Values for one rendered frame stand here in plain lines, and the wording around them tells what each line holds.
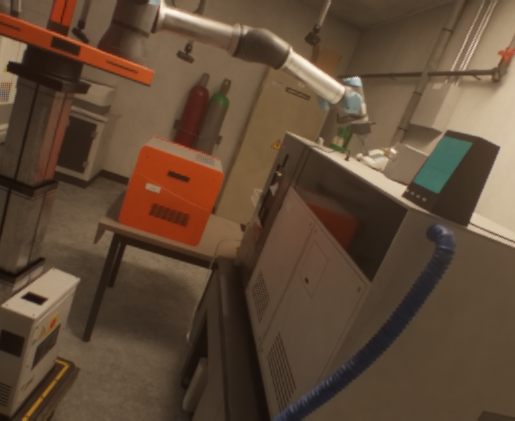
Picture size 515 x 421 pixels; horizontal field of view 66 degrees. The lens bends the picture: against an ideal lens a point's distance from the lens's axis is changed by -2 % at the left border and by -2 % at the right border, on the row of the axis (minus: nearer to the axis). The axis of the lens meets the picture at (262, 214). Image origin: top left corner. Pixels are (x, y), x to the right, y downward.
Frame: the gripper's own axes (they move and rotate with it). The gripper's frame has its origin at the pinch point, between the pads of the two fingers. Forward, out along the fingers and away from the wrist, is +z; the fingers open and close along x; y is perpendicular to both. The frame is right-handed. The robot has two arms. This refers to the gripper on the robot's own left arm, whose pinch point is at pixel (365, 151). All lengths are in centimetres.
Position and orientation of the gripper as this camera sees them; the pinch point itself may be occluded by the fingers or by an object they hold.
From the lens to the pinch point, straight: 182.7
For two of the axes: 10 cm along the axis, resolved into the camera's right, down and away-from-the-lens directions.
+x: -0.6, -2.8, 9.6
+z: 2.6, 9.2, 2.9
